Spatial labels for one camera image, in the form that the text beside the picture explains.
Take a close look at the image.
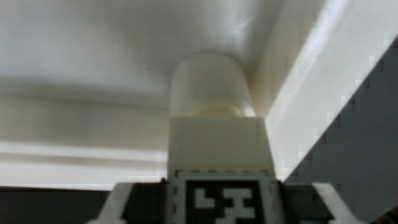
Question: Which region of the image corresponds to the white square table top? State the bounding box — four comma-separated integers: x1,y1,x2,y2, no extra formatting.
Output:
0,0,398,189

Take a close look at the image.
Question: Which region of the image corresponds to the white table leg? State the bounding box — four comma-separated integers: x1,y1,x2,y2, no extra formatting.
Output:
166,103,287,224

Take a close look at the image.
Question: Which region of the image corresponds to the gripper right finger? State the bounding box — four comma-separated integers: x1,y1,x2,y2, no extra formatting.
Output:
313,183,367,224

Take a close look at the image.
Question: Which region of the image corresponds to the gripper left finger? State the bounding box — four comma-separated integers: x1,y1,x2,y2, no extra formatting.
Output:
86,183,134,224

